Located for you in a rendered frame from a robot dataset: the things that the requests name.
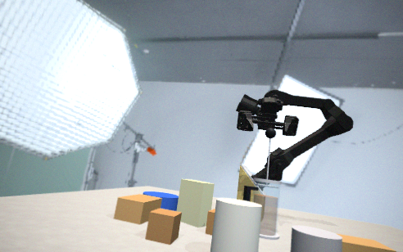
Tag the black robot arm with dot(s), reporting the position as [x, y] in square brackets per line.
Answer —
[337, 122]

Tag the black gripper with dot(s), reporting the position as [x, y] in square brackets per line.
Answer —
[246, 121]

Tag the glass coffee press with plunger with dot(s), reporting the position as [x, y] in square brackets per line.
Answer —
[266, 193]

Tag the grey cylinder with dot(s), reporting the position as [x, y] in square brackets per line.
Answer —
[236, 226]
[312, 239]

